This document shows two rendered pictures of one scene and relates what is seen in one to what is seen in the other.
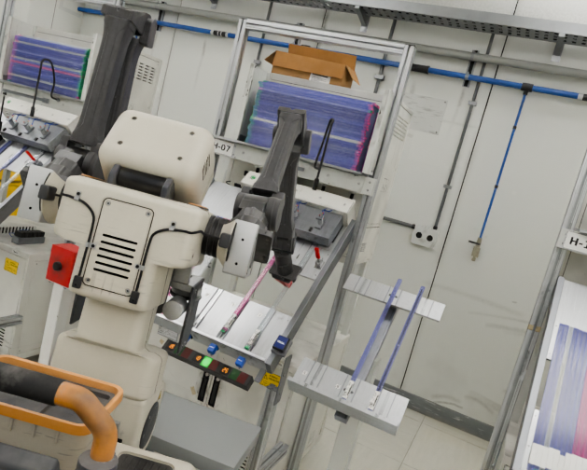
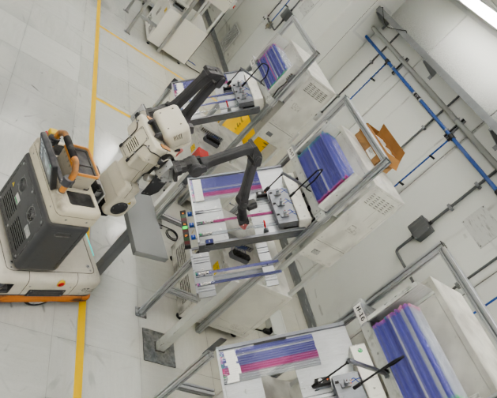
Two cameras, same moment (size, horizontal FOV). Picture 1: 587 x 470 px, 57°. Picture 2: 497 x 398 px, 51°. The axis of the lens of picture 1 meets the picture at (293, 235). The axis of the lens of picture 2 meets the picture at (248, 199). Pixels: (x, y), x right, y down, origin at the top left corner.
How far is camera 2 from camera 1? 203 cm
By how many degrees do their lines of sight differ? 34
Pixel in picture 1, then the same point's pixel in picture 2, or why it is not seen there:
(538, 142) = not seen: outside the picture
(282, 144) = (230, 152)
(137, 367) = (122, 184)
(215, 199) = (269, 174)
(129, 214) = (143, 134)
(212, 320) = (205, 216)
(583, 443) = (248, 367)
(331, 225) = (288, 219)
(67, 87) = (269, 81)
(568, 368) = (285, 347)
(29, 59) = (269, 58)
